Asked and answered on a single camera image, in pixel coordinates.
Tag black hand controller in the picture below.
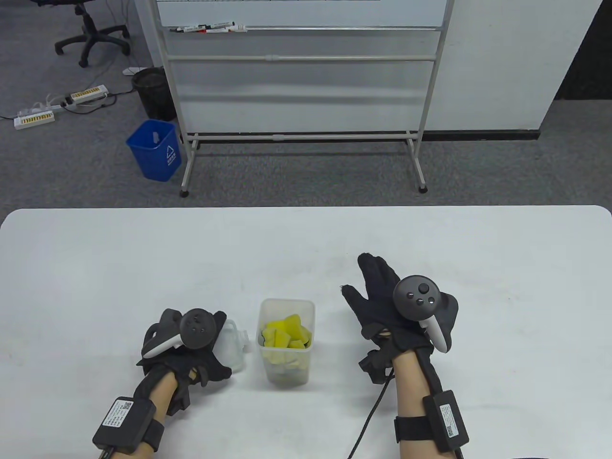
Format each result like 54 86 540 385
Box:
392 275 459 354
142 308 217 359

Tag whiteboard on metal stand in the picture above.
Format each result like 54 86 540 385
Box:
154 0 456 198

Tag blue plastic bin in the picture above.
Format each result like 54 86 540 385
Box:
126 120 183 182

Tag white power strip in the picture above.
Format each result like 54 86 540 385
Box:
65 85 109 105
13 110 55 130

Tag white power strips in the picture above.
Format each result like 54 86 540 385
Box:
61 88 136 115

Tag person's right forearm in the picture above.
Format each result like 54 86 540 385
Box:
393 351 462 459

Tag person's right hand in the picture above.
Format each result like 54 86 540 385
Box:
342 252 435 357

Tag person's left forearm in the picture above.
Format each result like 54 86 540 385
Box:
122 371 178 459

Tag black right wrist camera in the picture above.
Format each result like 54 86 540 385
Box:
359 349 395 385

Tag black left hand controller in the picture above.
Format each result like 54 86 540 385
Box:
142 308 217 359

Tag black mesh wastebasket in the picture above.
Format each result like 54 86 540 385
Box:
132 67 177 121

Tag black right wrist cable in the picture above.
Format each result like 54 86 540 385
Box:
347 375 396 459

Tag black right hand controller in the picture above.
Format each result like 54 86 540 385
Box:
392 275 459 354

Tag clear plastic airtight container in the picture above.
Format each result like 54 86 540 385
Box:
257 299 316 387

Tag clear plastic container lid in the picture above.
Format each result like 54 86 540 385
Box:
213 319 251 374

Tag black office chair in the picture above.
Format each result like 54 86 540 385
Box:
33 0 131 67

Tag person's left hand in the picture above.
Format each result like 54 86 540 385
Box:
136 310 233 416

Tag black wrist box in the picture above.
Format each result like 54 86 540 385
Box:
422 391 470 454
92 396 157 455

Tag black right wrist box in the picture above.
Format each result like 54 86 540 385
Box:
422 391 470 454

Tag black left wrist box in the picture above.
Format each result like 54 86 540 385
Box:
92 396 157 455

